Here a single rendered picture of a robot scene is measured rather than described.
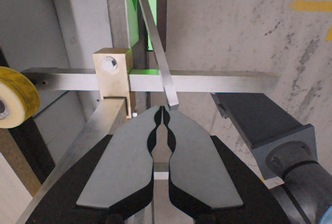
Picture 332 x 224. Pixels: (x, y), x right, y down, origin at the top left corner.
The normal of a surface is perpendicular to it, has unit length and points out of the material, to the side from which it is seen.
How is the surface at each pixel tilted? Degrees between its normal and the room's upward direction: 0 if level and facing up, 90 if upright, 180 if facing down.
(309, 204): 61
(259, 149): 0
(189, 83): 0
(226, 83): 0
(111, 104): 90
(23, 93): 90
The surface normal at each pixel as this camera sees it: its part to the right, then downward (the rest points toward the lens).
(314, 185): -0.59, -0.71
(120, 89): 0.01, 0.47
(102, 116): 0.02, -0.88
